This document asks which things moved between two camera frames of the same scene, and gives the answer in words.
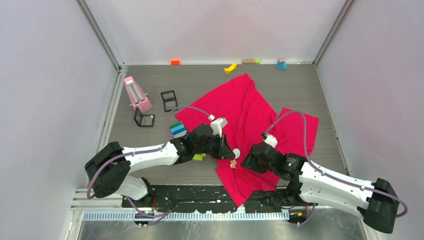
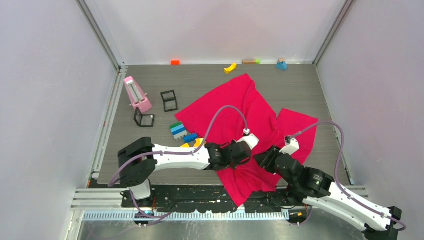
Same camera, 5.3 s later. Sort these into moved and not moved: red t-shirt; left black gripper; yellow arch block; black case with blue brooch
Moved: left black gripper
Not moved: black case with blue brooch; yellow arch block; red t-shirt
